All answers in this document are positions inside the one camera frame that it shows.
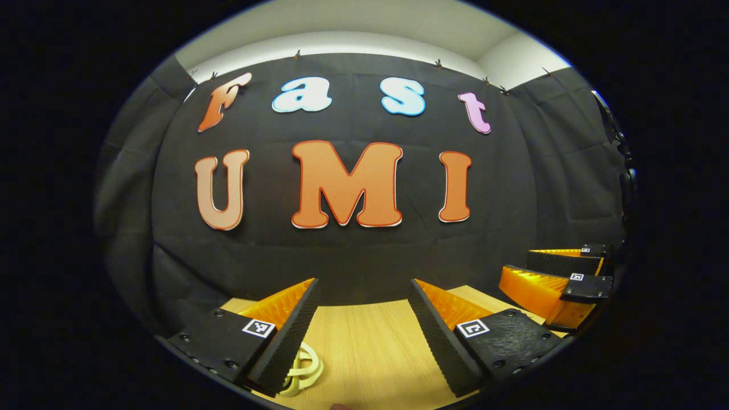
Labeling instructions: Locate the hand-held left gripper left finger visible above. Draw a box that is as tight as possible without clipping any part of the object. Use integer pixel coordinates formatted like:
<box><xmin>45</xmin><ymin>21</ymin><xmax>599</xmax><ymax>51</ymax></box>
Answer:
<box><xmin>165</xmin><ymin>277</ymin><xmax>321</xmax><ymax>397</ymax></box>

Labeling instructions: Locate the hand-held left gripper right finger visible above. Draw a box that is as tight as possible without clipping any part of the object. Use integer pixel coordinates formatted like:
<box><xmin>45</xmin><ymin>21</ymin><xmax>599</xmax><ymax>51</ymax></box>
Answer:
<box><xmin>409</xmin><ymin>278</ymin><xmax>564</xmax><ymax>398</ymax></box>

